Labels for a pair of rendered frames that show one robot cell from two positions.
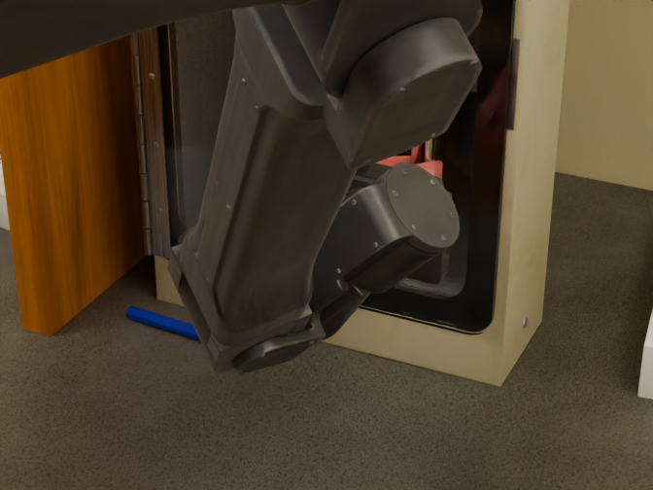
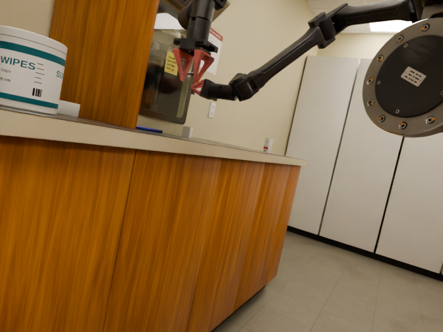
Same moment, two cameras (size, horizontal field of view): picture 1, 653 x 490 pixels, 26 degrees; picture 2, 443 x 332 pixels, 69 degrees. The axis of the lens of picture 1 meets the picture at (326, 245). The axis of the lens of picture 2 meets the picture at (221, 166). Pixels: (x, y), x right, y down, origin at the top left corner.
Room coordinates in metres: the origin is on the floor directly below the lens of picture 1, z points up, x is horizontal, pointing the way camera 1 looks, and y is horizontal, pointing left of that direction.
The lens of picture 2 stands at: (0.66, 1.24, 0.96)
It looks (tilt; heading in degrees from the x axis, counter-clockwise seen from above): 5 degrees down; 273
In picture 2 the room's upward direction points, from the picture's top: 12 degrees clockwise
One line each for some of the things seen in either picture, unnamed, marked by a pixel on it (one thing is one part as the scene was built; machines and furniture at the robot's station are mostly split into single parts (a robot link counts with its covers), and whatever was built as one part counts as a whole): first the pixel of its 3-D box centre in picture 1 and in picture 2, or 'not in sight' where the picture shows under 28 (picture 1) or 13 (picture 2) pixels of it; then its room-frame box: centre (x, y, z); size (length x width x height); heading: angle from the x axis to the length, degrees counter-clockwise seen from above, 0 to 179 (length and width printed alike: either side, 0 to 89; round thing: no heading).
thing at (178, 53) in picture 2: not in sight; (189, 63); (0.84, 0.41, 1.14); 0.07 x 0.07 x 0.09; 65
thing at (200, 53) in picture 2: not in sight; (194, 64); (0.83, 0.41, 1.14); 0.07 x 0.07 x 0.09; 65
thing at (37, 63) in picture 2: not in sight; (28, 73); (1.13, 0.59, 1.02); 0.13 x 0.13 x 0.15
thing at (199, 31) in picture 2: not in sight; (197, 35); (0.84, 0.41, 1.21); 0.10 x 0.07 x 0.07; 155
